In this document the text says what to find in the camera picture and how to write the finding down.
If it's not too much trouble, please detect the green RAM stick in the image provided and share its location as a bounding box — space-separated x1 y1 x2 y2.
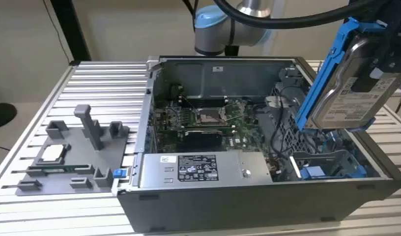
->
27 165 89 172

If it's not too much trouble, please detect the green motherboard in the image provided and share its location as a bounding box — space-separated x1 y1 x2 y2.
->
153 94 279 158

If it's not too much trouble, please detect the black frame post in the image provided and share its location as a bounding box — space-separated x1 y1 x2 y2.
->
50 0 91 62

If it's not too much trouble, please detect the perforated metal drive cage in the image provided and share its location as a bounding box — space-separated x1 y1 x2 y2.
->
255 81 322 158

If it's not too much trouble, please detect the open grey PC case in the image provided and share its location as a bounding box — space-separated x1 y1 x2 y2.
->
111 55 401 233

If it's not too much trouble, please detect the thick black cable hose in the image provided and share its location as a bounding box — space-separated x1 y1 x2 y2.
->
213 0 351 30

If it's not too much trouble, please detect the CPU socket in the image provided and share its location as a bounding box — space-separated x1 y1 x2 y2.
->
193 107 227 125

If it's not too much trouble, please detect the round black cable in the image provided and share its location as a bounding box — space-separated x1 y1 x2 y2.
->
269 97 295 160

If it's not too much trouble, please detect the grey metal disk bay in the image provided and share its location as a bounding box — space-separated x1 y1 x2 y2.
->
290 127 390 182

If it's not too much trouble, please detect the blue disk bay latch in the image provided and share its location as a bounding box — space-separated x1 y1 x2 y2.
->
299 166 327 181

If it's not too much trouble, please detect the silver power supply unit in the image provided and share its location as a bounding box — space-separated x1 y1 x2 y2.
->
135 151 275 190

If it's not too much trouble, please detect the black RAM slot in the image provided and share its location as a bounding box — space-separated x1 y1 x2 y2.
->
186 124 235 130

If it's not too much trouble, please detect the hard disk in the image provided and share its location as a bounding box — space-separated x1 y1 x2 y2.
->
294 17 401 133

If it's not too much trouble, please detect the grey parts rack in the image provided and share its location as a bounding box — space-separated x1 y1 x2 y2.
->
14 104 131 197

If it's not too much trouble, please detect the round black stand base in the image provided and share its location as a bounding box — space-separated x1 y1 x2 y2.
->
0 103 17 130

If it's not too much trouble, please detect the grey fan shroud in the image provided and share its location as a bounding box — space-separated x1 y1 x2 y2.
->
275 82 311 109

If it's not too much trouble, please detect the silver CPU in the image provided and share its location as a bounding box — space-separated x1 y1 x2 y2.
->
42 145 65 162

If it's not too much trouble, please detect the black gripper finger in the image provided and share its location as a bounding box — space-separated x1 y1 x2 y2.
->
350 33 394 93

